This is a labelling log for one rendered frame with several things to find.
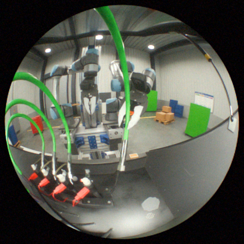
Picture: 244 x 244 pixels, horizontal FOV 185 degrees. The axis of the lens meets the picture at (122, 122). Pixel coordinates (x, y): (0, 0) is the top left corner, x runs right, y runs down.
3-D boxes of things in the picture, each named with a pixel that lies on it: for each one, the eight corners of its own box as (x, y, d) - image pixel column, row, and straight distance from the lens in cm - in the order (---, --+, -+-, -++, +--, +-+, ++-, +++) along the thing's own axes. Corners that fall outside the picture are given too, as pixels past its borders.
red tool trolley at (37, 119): (33, 136, 478) (29, 120, 462) (35, 133, 517) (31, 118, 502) (42, 133, 451) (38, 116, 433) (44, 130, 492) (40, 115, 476)
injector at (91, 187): (103, 193, 43) (92, 172, 24) (105, 201, 42) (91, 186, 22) (98, 193, 43) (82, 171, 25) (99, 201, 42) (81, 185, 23)
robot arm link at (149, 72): (151, 80, 53) (159, 71, 49) (147, 90, 45) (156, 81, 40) (141, 73, 53) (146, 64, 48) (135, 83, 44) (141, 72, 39)
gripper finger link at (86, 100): (92, 112, 46) (91, 96, 45) (90, 115, 40) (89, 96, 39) (87, 113, 47) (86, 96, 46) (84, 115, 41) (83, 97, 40)
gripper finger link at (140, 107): (135, 135, 30) (142, 113, 33) (136, 130, 24) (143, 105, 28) (127, 133, 30) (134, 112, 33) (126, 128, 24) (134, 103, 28)
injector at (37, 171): (62, 188, 52) (39, 162, 38) (61, 195, 51) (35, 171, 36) (58, 187, 54) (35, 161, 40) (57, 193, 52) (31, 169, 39)
